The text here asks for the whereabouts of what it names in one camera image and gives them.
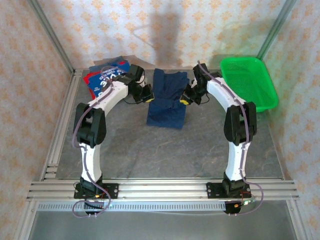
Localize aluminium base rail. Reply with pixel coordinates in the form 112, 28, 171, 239
26, 180, 301, 201

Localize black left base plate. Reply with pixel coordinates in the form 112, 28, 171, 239
73, 183, 120, 200

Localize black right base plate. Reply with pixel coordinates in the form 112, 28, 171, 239
206, 181, 251, 200

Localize red orange power wires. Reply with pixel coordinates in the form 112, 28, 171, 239
84, 189, 111, 201
234, 191, 258, 209

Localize navy blue t-shirt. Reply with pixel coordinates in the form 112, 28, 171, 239
145, 68, 191, 131

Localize folded dark blue t-shirt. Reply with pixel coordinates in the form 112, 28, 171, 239
89, 58, 127, 72

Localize green plastic basket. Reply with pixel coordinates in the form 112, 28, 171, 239
219, 56, 280, 114

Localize aluminium side rail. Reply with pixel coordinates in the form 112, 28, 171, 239
39, 69, 83, 181

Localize grey slotted cable duct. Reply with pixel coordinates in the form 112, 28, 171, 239
36, 201, 228, 212

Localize folded blue printed t-shirt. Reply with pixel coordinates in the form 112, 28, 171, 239
87, 63, 131, 100

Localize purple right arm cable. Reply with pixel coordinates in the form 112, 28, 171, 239
197, 59, 265, 217

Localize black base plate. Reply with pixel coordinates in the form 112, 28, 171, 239
206, 181, 251, 200
73, 183, 120, 200

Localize aluminium frame post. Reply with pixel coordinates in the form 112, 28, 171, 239
26, 0, 76, 74
257, 0, 299, 61

